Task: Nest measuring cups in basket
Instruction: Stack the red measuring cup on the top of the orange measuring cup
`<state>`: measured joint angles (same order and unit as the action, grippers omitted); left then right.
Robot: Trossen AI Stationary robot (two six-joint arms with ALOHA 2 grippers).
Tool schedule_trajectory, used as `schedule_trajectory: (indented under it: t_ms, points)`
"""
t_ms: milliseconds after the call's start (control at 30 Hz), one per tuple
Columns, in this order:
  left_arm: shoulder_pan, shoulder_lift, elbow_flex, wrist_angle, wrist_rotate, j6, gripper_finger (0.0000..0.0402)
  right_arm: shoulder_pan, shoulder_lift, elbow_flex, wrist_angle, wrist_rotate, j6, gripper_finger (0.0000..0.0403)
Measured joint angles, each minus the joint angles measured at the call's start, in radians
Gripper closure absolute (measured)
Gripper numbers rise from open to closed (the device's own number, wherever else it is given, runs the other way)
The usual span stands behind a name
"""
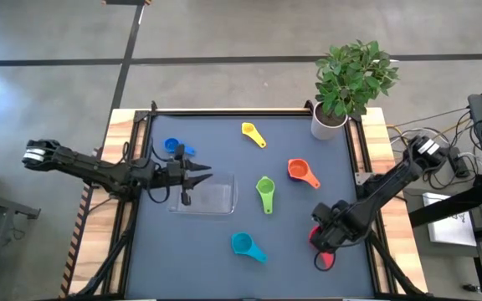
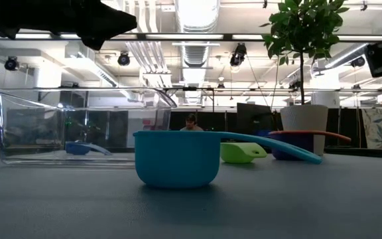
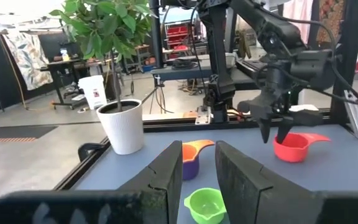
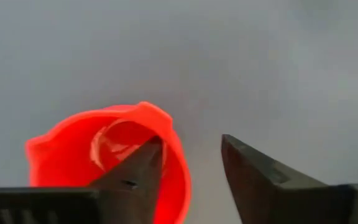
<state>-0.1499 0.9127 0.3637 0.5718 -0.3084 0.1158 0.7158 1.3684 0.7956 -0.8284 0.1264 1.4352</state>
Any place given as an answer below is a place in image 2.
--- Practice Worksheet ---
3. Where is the person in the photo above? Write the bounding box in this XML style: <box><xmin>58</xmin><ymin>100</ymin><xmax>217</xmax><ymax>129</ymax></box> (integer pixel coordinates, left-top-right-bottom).
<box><xmin>179</xmin><ymin>113</ymin><xmax>205</xmax><ymax>132</ymax></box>

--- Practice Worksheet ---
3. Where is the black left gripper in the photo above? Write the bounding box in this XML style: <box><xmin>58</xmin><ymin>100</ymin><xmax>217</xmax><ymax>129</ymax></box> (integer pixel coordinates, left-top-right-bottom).
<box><xmin>10</xmin><ymin>0</ymin><xmax>139</xmax><ymax>51</ymax></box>

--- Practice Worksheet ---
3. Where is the white ribbed plant pot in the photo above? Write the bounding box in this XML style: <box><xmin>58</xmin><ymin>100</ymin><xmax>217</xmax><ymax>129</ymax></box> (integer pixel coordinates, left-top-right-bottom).
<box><xmin>279</xmin><ymin>104</ymin><xmax>330</xmax><ymax>157</ymax></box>

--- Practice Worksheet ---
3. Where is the teal measuring cup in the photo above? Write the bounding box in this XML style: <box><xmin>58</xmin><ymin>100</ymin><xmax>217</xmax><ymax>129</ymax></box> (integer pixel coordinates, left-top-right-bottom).
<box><xmin>133</xmin><ymin>129</ymin><xmax>324</xmax><ymax>191</ymax></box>

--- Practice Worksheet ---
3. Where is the small blue measuring cup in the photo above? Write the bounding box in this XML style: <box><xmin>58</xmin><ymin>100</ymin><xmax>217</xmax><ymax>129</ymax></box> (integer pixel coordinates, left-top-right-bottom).
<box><xmin>65</xmin><ymin>141</ymin><xmax>113</xmax><ymax>157</ymax></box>

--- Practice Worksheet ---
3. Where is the purple measuring cup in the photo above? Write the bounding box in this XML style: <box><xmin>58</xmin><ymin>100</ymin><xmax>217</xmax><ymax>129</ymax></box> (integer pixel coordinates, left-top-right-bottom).
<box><xmin>270</xmin><ymin>133</ymin><xmax>315</xmax><ymax>161</ymax></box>

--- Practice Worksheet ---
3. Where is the green leafy plant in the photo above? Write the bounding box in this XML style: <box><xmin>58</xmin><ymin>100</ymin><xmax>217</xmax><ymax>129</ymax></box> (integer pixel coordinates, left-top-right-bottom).
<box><xmin>259</xmin><ymin>0</ymin><xmax>351</xmax><ymax>106</ymax></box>

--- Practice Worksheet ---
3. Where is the black monitor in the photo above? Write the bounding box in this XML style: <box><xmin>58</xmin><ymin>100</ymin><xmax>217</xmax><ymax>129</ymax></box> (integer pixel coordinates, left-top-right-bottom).
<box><xmin>236</xmin><ymin>102</ymin><xmax>275</xmax><ymax>135</ymax></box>

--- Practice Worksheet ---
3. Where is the black ceiling spotlight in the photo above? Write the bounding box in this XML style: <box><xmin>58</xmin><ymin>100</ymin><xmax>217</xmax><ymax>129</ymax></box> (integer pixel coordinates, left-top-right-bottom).
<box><xmin>350</xmin><ymin>56</ymin><xmax>367</xmax><ymax>68</ymax></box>
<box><xmin>4</xmin><ymin>55</ymin><xmax>20</xmax><ymax>72</ymax></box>
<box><xmin>229</xmin><ymin>42</ymin><xmax>248</xmax><ymax>68</ymax></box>
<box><xmin>117</xmin><ymin>51</ymin><xmax>131</xmax><ymax>67</ymax></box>

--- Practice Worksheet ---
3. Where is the orange measuring cup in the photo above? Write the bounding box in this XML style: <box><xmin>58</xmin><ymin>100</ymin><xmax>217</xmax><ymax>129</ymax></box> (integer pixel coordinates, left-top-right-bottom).
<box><xmin>268</xmin><ymin>129</ymin><xmax>352</xmax><ymax>144</ymax></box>

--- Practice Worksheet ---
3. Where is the clear plastic basket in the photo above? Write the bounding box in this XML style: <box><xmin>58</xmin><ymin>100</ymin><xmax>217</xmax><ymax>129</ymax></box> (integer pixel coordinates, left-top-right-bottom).
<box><xmin>0</xmin><ymin>86</ymin><xmax>178</xmax><ymax>166</ymax></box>

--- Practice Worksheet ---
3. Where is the green measuring cup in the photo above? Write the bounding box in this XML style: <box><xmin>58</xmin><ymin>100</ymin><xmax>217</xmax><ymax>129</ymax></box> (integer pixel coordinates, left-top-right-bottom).
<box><xmin>220</xmin><ymin>142</ymin><xmax>269</xmax><ymax>165</ymax></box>

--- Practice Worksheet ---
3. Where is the floral patterned curtain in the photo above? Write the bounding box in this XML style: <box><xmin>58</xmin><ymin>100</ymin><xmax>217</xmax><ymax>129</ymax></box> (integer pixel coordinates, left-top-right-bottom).
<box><xmin>361</xmin><ymin>107</ymin><xmax>382</xmax><ymax>149</ymax></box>

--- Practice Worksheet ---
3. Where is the silver ventilation duct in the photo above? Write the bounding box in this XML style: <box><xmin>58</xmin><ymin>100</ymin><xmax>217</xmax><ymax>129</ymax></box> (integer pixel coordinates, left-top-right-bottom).
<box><xmin>174</xmin><ymin>0</ymin><xmax>221</xmax><ymax>104</ymax></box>

